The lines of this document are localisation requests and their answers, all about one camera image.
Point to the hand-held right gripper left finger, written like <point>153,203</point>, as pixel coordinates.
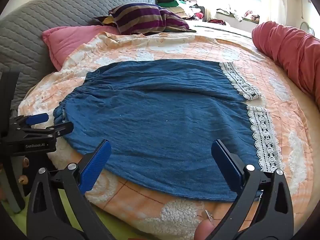
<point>97,163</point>

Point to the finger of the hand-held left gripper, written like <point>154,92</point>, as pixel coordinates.
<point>60,128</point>
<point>37,118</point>

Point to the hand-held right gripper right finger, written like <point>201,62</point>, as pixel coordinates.
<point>226,165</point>

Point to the blue pants with lace hem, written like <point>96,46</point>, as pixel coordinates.
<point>155,110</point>

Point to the person's right hand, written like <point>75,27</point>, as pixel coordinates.
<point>203,231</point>

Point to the orange and white blanket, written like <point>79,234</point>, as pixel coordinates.
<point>140,195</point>

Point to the pink pillow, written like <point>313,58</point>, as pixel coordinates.
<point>70,40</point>

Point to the grey quilted cushion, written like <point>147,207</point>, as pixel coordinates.
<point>50,7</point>

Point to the red rolled blanket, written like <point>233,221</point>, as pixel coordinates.
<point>287,47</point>

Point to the purple striped pillow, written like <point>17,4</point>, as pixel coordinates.
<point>140,17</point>

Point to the pile of clothes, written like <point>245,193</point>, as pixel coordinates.
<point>190,7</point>

